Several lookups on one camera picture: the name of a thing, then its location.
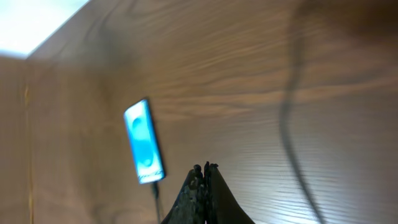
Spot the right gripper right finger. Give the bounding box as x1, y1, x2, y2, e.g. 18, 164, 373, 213
205, 162, 254, 224

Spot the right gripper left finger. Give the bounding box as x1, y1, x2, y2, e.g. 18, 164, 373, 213
161, 164, 206, 224

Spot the black USB charging cable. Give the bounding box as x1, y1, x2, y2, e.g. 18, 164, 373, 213
150, 30, 326, 224

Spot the blue screen Galaxy smartphone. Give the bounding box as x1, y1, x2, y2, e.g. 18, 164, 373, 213
123, 98, 166, 184

